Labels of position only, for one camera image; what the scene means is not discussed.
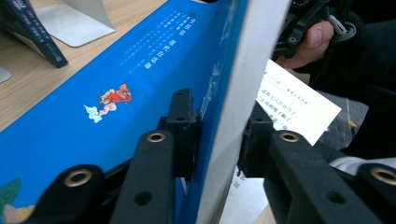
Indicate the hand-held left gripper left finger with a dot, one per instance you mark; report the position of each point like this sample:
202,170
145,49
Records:
183,140

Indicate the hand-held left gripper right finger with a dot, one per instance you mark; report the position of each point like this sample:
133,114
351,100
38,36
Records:
257,146

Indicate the large blue picture book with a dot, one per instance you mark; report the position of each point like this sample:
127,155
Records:
93,130

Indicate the expandable metal bookend rack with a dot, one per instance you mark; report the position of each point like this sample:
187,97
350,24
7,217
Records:
74,28

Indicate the red and navy book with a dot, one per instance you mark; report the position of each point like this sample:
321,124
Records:
31,28

